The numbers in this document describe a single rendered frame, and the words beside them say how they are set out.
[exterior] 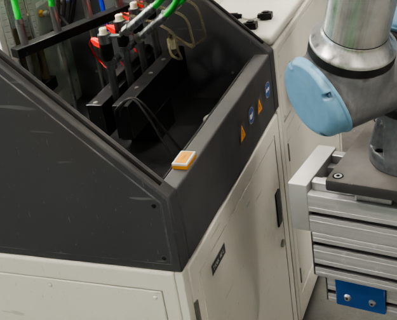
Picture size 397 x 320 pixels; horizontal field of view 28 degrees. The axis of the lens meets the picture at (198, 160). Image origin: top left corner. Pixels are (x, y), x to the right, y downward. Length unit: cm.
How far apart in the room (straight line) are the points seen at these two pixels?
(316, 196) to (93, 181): 40
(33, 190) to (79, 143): 16
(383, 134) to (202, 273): 53
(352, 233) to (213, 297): 44
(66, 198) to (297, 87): 57
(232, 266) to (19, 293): 45
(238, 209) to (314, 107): 71
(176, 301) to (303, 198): 36
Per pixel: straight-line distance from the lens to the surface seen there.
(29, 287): 168
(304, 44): 227
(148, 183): 139
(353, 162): 126
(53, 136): 142
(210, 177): 157
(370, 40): 102
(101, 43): 170
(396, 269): 132
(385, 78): 107
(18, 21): 179
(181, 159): 148
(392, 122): 120
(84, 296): 162
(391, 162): 121
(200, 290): 157
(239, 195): 175
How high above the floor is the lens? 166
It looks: 28 degrees down
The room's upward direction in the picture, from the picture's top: 9 degrees counter-clockwise
